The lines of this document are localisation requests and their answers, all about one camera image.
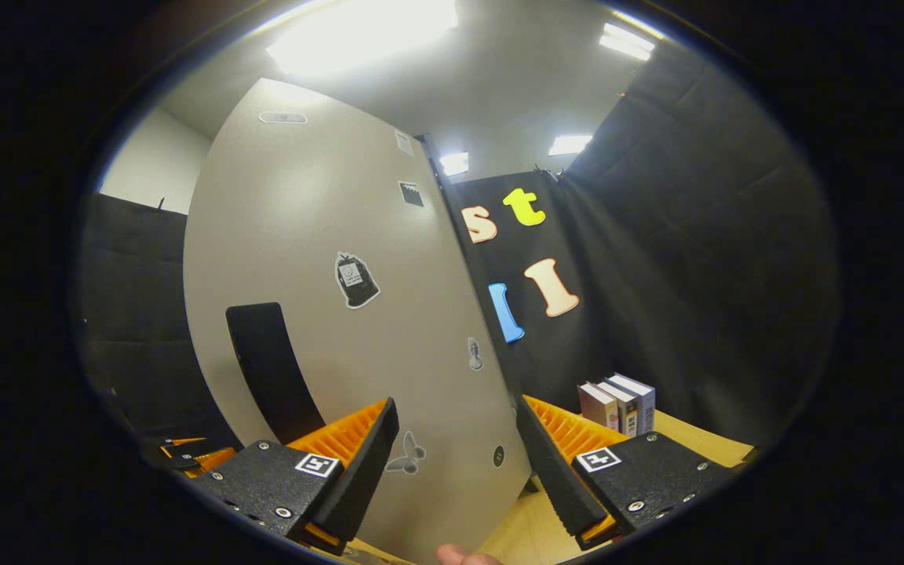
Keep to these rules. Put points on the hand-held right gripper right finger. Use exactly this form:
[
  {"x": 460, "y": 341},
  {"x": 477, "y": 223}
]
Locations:
[{"x": 550, "y": 479}]

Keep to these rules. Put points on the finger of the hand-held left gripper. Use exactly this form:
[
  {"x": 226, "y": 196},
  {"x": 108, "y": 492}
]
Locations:
[
  {"x": 213, "y": 459},
  {"x": 177, "y": 441}
]

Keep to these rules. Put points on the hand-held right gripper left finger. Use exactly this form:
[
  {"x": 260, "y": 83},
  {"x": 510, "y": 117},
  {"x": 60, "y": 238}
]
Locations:
[{"x": 362, "y": 471}]

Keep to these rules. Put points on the pink brown book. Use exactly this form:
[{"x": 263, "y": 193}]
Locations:
[{"x": 597, "y": 406}]

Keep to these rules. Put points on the grey book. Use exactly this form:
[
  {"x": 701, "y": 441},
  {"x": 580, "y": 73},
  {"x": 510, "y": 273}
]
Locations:
[{"x": 625, "y": 412}]

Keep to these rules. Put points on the ceiling light panel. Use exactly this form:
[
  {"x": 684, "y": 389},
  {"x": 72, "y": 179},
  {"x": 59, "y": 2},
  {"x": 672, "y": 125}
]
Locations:
[
  {"x": 570, "y": 145},
  {"x": 626, "y": 41},
  {"x": 362, "y": 35},
  {"x": 454, "y": 163}
]

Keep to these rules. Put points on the black backdrop cloth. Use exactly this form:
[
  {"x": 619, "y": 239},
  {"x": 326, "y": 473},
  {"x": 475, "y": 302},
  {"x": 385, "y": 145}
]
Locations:
[{"x": 695, "y": 235}]

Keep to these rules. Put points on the grey cabinet door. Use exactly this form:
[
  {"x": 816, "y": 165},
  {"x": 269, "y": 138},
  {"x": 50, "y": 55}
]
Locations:
[{"x": 303, "y": 220}]

